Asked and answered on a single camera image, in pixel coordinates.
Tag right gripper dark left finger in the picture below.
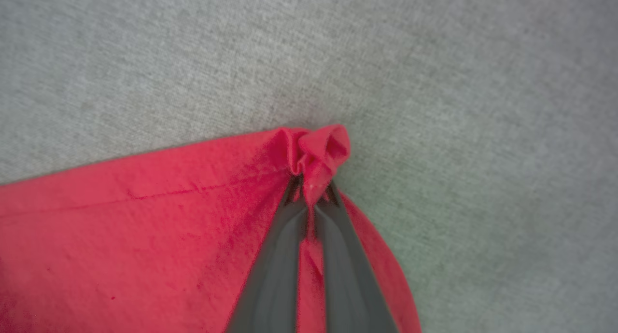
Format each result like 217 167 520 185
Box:
225 175 309 333

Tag red and white shorts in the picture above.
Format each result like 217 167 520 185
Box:
0 124 422 333

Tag grey fabric sofa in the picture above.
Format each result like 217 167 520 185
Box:
0 0 618 333

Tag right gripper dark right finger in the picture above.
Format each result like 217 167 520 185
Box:
313 181 399 333

